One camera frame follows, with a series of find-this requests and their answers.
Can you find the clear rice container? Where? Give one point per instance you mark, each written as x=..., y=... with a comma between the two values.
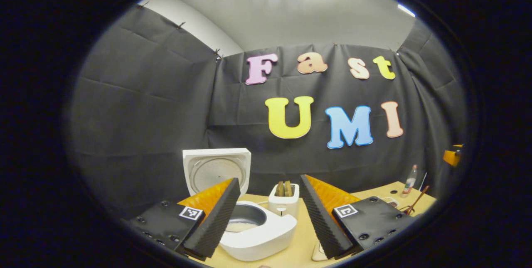
x=319, y=253

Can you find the ceiling light panel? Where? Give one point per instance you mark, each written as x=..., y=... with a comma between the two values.
x=406, y=10

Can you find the black backdrop cloth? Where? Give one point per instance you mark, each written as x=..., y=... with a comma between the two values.
x=145, y=135

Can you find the white rice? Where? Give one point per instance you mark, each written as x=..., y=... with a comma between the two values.
x=241, y=226

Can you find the brown wooden spoon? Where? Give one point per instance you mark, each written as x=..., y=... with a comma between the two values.
x=417, y=199

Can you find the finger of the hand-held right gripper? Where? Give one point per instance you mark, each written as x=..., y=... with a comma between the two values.
x=452, y=156

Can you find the white rice cooker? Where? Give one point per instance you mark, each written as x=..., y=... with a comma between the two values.
x=274, y=234

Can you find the brown bread slice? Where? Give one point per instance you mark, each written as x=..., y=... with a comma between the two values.
x=279, y=189
x=288, y=188

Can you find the white toaster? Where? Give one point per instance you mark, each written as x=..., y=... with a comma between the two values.
x=284, y=206

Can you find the white divided bean dish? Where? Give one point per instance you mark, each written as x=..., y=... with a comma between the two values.
x=390, y=201

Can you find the clear plastic bottle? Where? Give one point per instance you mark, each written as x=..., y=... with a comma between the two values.
x=409, y=185

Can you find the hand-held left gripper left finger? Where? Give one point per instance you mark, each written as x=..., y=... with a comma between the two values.
x=218, y=222

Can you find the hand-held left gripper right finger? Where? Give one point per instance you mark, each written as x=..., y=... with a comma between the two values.
x=322, y=222

